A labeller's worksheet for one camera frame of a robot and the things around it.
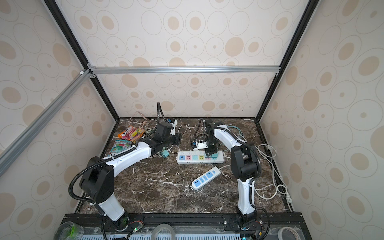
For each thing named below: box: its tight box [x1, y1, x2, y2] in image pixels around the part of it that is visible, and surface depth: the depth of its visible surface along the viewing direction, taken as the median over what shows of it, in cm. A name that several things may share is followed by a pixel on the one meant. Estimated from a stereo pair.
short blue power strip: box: [191, 166, 221, 190], surface depth 88 cm
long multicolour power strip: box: [175, 151, 225, 164], surface depth 96 cm
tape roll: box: [278, 226, 300, 240], surface depth 72 cm
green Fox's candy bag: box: [110, 139, 133, 155], surface depth 102 cm
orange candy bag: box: [117, 126, 146, 143], surface depth 108 cm
